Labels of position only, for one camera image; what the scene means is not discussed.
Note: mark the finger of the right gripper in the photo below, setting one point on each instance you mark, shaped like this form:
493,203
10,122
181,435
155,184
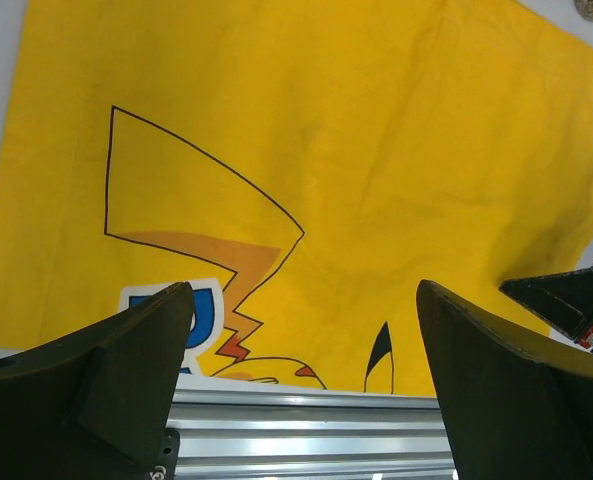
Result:
562,300

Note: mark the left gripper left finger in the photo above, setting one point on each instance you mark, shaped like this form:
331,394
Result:
94,404

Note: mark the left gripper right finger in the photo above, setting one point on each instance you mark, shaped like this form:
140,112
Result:
515,404

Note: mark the yellow pikachu placemat cloth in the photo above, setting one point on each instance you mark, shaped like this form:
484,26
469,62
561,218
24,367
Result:
308,163

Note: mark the aluminium mounting rail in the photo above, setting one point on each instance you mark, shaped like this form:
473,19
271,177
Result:
271,433

